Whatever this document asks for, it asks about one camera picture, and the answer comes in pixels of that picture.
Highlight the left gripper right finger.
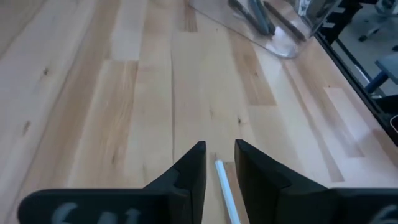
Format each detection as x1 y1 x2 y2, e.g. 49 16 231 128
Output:
234 139 398 224

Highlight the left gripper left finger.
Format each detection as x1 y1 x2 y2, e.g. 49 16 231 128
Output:
17 141 207 224

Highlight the white pencil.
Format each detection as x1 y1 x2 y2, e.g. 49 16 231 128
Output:
214 159 242 224

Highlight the blue pen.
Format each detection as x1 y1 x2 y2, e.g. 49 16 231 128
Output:
248 0 271 35

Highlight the clear plastic bin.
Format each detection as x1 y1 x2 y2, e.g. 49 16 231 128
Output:
185 0 343 60

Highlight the grey blue stool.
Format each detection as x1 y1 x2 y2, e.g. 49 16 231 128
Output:
364 52 398 95

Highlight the office chair base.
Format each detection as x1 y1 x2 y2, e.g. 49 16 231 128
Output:
357 0 398 52

